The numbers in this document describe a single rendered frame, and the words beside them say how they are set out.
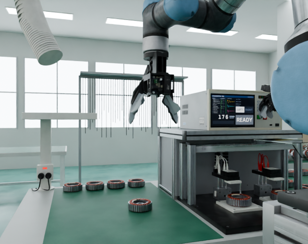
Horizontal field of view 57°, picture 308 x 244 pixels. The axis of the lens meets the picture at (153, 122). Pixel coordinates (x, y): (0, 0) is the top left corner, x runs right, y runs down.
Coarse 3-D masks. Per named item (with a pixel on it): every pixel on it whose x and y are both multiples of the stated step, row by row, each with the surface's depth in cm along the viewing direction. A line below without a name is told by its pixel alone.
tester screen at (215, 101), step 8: (216, 96) 140; (224, 96) 141; (232, 96) 142; (240, 96) 144; (248, 96) 145; (216, 104) 140; (224, 104) 141; (232, 104) 142; (240, 104) 144; (248, 104) 145; (216, 112) 140; (224, 112) 141; (232, 112) 142; (240, 112) 144; (216, 120) 140; (224, 120) 141; (232, 120) 142
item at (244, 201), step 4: (228, 196) 128; (232, 196) 131; (236, 196) 132; (240, 196) 131; (244, 196) 130; (248, 196) 128; (228, 200) 127; (232, 200) 125; (236, 200) 124; (240, 200) 123; (244, 200) 123; (248, 200) 124; (232, 204) 125; (236, 204) 124; (240, 204) 123; (244, 204) 123; (248, 204) 124
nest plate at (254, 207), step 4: (220, 200) 134; (224, 200) 134; (220, 204) 130; (224, 204) 128; (228, 204) 128; (252, 204) 128; (256, 204) 128; (228, 208) 123; (232, 208) 122; (236, 208) 122; (240, 208) 122; (244, 208) 122; (248, 208) 122; (252, 208) 122; (256, 208) 123; (260, 208) 123; (232, 212) 120; (236, 212) 120; (240, 212) 120
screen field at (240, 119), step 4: (236, 116) 143; (240, 116) 144; (244, 116) 144; (248, 116) 145; (252, 116) 146; (236, 120) 143; (240, 120) 144; (244, 120) 144; (248, 120) 145; (252, 120) 146; (236, 124) 143; (240, 124) 144; (244, 124) 144; (248, 124) 145
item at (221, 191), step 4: (216, 188) 141; (220, 188) 141; (224, 188) 141; (228, 188) 141; (220, 192) 140; (224, 192) 140; (228, 192) 141; (216, 196) 141; (220, 196) 140; (224, 196) 140
